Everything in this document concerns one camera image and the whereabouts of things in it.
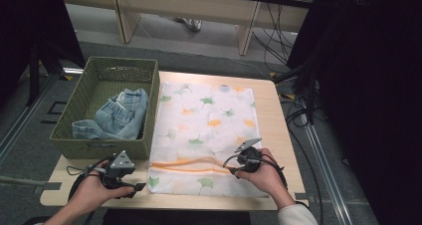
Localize black floor cables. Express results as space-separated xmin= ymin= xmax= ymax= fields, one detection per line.
xmin=251 ymin=2 xmax=321 ymax=126

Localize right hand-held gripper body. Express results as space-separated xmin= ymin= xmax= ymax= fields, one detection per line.
xmin=223 ymin=137 xmax=267 ymax=174

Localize person's right hand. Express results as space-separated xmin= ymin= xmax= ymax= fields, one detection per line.
xmin=234 ymin=147 xmax=297 ymax=210

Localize grey shoe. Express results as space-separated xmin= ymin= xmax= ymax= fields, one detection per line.
xmin=173 ymin=17 xmax=203 ymax=33

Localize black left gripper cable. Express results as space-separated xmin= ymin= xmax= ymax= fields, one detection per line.
xmin=66 ymin=156 xmax=112 ymax=203

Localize person's left hand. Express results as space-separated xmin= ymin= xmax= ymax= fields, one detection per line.
xmin=68 ymin=159 xmax=135 ymax=216

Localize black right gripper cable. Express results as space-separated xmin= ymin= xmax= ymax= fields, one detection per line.
xmin=260 ymin=153 xmax=290 ymax=190

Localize light blue jeans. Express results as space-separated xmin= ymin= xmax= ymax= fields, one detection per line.
xmin=72 ymin=88 xmax=149 ymax=140

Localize black metal stand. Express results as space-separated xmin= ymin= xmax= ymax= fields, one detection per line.
xmin=27 ymin=40 xmax=69 ymax=108

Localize light wooden bench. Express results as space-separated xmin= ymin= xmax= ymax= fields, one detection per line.
xmin=59 ymin=0 xmax=320 ymax=57

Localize white leaf-print mesh laundry bag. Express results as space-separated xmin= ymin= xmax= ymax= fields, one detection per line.
xmin=146 ymin=81 xmax=271 ymax=199

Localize metal floor rail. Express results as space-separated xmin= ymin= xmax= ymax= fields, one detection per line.
xmin=0 ymin=73 xmax=63 ymax=164
xmin=300 ymin=113 xmax=354 ymax=225

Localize green woven basket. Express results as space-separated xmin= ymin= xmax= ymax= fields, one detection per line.
xmin=49 ymin=56 xmax=161 ymax=160

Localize person's dark clothing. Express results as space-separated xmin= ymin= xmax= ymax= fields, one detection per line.
xmin=102 ymin=208 xmax=252 ymax=225

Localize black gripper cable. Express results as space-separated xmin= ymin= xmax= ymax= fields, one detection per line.
xmin=260 ymin=153 xmax=290 ymax=190
xmin=66 ymin=156 xmax=112 ymax=203

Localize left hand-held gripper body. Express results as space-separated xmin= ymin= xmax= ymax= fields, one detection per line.
xmin=99 ymin=149 xmax=137 ymax=190

